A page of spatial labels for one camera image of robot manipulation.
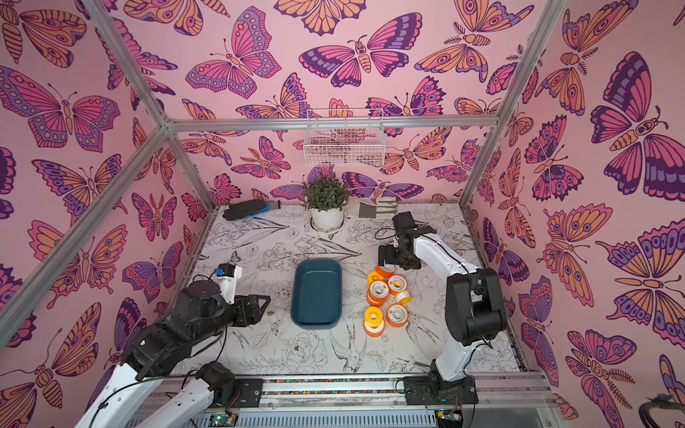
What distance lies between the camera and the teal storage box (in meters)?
0.86

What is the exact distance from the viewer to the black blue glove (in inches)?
46.7

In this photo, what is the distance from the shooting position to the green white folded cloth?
1188mm

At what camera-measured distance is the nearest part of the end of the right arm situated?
0.67 m
